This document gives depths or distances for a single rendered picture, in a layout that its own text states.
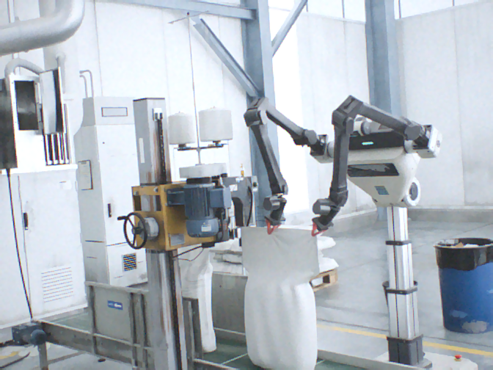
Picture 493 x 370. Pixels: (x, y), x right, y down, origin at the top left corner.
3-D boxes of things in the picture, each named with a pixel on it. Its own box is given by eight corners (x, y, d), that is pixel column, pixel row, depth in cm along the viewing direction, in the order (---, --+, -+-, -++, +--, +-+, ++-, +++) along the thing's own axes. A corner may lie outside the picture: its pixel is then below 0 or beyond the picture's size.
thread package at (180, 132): (202, 143, 336) (199, 111, 335) (180, 144, 325) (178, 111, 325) (183, 145, 346) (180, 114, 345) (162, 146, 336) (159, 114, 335)
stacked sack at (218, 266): (274, 267, 675) (274, 253, 674) (232, 280, 624) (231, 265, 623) (244, 264, 702) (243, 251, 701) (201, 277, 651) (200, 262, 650)
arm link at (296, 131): (264, 90, 305) (249, 93, 311) (257, 116, 300) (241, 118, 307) (318, 133, 334) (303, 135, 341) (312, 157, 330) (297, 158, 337)
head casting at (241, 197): (254, 225, 353) (250, 170, 351) (222, 231, 335) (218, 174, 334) (216, 223, 374) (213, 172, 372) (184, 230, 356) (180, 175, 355)
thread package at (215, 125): (240, 141, 318) (238, 106, 317) (216, 142, 306) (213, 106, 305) (217, 143, 330) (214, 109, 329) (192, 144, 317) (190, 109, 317)
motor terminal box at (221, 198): (233, 211, 308) (231, 187, 308) (225, 213, 299) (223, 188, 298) (217, 211, 311) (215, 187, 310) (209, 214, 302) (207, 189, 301)
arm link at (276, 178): (265, 107, 304) (248, 110, 312) (257, 111, 300) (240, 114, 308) (293, 190, 317) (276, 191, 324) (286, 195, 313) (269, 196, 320)
